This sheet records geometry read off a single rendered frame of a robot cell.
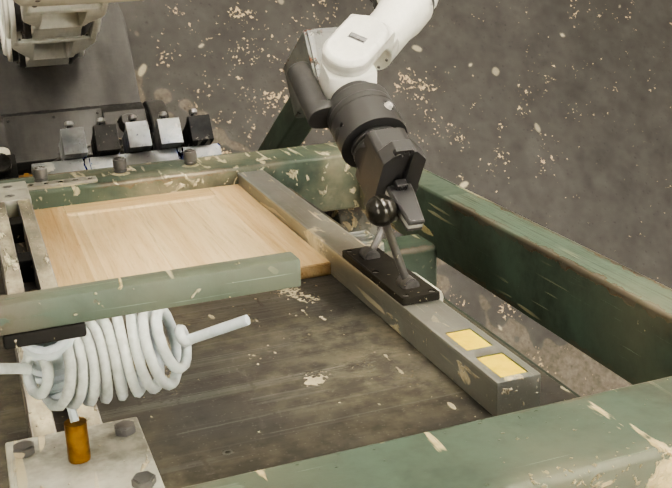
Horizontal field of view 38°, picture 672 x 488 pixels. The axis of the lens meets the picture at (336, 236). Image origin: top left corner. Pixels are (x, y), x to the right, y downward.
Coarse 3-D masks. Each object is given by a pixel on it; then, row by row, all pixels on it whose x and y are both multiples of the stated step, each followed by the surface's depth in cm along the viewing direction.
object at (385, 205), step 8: (368, 200) 115; (376, 200) 114; (384, 200) 114; (392, 200) 114; (368, 208) 114; (376, 208) 113; (384, 208) 113; (392, 208) 114; (368, 216) 114; (376, 216) 113; (384, 216) 113; (392, 216) 114; (376, 224) 114; (384, 224) 114; (392, 232) 116; (392, 240) 116; (392, 248) 117; (400, 256) 117; (400, 264) 117; (400, 272) 118; (400, 280) 119; (408, 280) 118; (416, 280) 118; (408, 288) 118
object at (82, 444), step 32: (0, 192) 159; (0, 224) 142; (32, 224) 142; (0, 256) 129; (32, 256) 128; (32, 288) 127; (32, 352) 64; (32, 416) 85; (64, 416) 93; (96, 416) 85; (32, 448) 72; (64, 448) 73; (96, 448) 72; (128, 448) 72; (32, 480) 69; (64, 480) 68; (96, 480) 68; (128, 480) 68; (160, 480) 68
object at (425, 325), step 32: (256, 192) 170; (288, 192) 166; (288, 224) 154; (320, 224) 148; (352, 288) 131; (384, 320) 121; (416, 320) 112; (448, 320) 111; (448, 352) 105; (480, 352) 102; (480, 384) 99; (512, 384) 96
